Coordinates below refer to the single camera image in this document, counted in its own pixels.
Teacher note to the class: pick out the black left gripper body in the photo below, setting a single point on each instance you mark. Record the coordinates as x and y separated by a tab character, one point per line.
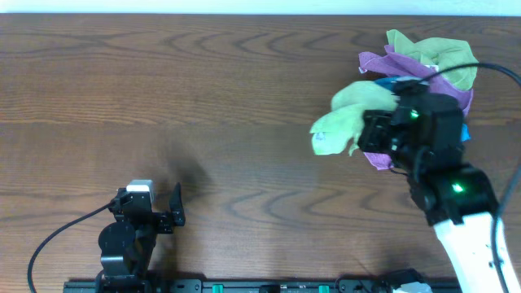
164	220

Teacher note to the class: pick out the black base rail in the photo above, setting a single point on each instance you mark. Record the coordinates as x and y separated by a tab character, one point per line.
198	286

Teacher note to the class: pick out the light green cloth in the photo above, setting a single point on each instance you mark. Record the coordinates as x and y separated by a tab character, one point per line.
341	128

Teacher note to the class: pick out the olive green cloth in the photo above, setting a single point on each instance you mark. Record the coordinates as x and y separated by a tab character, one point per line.
441	52

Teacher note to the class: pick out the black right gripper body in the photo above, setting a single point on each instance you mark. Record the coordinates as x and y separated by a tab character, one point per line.
379	137

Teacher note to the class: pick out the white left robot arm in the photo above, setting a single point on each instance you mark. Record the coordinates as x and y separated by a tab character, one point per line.
127	243

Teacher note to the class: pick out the blue cloth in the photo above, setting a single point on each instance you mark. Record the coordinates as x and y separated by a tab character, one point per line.
389	83

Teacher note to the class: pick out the purple cloth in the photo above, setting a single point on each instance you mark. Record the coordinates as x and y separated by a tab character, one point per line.
398	65

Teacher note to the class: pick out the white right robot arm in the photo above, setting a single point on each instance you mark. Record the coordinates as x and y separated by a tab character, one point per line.
422	136

